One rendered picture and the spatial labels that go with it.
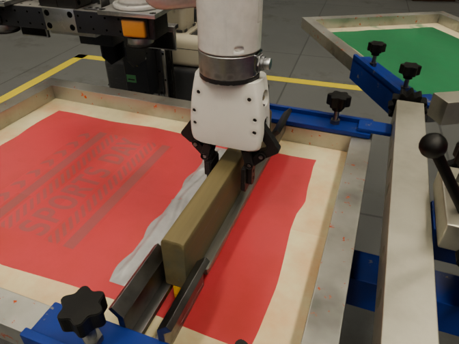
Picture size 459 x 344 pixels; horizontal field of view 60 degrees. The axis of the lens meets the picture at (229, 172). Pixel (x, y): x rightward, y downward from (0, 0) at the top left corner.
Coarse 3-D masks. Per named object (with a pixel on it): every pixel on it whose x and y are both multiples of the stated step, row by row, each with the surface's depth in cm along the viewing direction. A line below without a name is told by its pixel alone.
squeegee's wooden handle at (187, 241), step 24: (264, 144) 70; (216, 168) 55; (240, 168) 58; (216, 192) 50; (192, 216) 46; (216, 216) 51; (168, 240) 43; (192, 240) 45; (168, 264) 45; (192, 264) 46
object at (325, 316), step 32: (32, 96) 91; (64, 96) 97; (96, 96) 93; (128, 96) 91; (160, 96) 91; (0, 128) 85; (288, 128) 79; (352, 160) 69; (352, 192) 61; (352, 224) 56; (352, 256) 51; (0, 288) 47; (320, 288) 47; (0, 320) 43; (32, 320) 43; (320, 320) 43
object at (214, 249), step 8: (264, 160) 68; (256, 168) 66; (264, 168) 68; (256, 176) 64; (240, 192) 61; (248, 192) 61; (240, 200) 59; (232, 208) 58; (240, 208) 58; (232, 216) 56; (224, 224) 55; (232, 224) 55; (224, 232) 54; (216, 240) 52; (224, 240) 53; (208, 248) 51; (216, 248) 51; (208, 256) 50; (216, 256) 50; (208, 264) 49; (208, 272) 49
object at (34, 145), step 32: (32, 128) 85; (64, 128) 85; (96, 128) 85; (128, 128) 85; (32, 160) 75; (192, 160) 75; (288, 160) 75; (160, 192) 67; (256, 192) 67; (288, 192) 67; (288, 224) 61
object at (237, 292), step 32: (0, 160) 75; (128, 224) 61; (256, 224) 61; (0, 256) 55; (32, 256) 55; (64, 256) 55; (96, 256) 55; (224, 256) 55; (256, 256) 55; (96, 288) 51; (224, 288) 51; (256, 288) 51; (192, 320) 47; (224, 320) 47; (256, 320) 47
